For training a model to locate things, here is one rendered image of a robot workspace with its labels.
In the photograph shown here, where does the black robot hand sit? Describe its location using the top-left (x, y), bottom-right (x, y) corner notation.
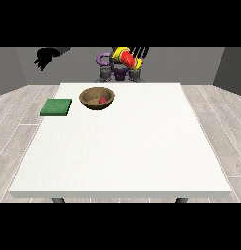
top-left (33, 47), bottom-right (60, 72)
top-left (129, 47), bottom-right (150, 66)

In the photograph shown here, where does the green square pad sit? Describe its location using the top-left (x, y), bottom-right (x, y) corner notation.
top-left (39, 98), bottom-right (73, 117)

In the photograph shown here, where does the brown wooden bowl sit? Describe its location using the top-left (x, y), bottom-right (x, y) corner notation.
top-left (78, 86), bottom-right (116, 111)

